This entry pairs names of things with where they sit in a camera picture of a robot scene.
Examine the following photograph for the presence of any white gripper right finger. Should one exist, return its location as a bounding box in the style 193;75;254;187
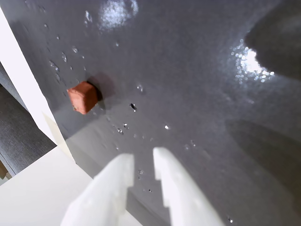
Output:
152;147;224;226

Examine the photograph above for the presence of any red cube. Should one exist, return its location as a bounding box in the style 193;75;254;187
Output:
67;81;99;115

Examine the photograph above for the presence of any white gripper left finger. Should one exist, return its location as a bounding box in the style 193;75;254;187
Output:
60;153;135;226

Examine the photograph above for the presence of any black glossy mat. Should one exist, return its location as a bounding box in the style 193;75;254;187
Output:
0;0;301;226

